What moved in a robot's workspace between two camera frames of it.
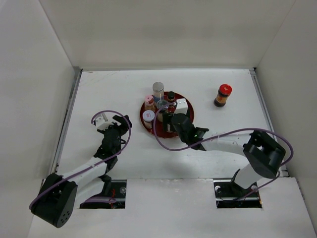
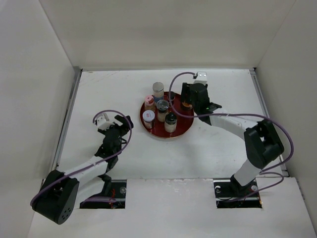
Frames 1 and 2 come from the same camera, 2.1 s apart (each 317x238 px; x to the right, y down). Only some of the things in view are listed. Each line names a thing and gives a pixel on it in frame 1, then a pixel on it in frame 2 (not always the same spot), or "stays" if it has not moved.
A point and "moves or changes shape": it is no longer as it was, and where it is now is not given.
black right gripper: (167, 118) → (186, 89)
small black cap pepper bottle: (171, 96) stays
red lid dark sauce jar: (225, 90) moves or changes shape
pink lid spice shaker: (149, 103) stays
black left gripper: (122, 121) stays
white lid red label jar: (148, 116) stays
